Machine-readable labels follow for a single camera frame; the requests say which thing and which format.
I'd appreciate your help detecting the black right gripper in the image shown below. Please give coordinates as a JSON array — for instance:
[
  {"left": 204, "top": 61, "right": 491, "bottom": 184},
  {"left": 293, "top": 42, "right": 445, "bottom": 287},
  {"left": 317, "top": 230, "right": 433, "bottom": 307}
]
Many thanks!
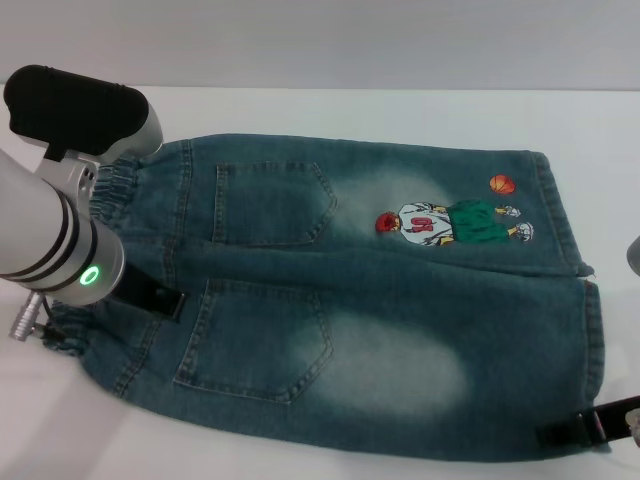
[{"left": 537, "top": 394, "right": 640, "bottom": 447}]

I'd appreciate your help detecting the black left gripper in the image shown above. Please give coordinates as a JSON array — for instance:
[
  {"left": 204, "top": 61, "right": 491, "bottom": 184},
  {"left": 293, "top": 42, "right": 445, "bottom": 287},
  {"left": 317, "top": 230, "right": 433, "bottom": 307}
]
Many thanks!
[{"left": 104, "top": 264, "right": 190, "bottom": 325}]

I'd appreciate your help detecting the blue denim shorts basketball print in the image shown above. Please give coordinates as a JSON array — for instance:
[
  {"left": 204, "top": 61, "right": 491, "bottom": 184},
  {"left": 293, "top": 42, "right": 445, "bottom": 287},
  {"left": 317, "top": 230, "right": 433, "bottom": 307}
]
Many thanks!
[{"left": 42, "top": 132, "right": 609, "bottom": 464}]

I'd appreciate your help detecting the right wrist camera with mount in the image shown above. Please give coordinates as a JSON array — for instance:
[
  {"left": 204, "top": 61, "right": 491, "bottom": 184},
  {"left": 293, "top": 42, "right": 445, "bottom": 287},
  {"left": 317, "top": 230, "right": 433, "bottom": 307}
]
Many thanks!
[{"left": 624, "top": 239, "right": 640, "bottom": 279}]

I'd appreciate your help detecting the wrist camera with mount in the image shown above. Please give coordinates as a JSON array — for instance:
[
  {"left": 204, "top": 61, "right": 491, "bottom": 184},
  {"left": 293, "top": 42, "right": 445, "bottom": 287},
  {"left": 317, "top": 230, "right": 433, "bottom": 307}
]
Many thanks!
[
  {"left": 2, "top": 63, "right": 164, "bottom": 176},
  {"left": 624, "top": 239, "right": 640, "bottom": 279}
]

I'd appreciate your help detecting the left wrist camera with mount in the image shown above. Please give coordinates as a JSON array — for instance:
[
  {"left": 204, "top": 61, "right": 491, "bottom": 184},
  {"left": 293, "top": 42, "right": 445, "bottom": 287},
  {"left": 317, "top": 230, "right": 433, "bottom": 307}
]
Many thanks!
[{"left": 2, "top": 63, "right": 164, "bottom": 176}]

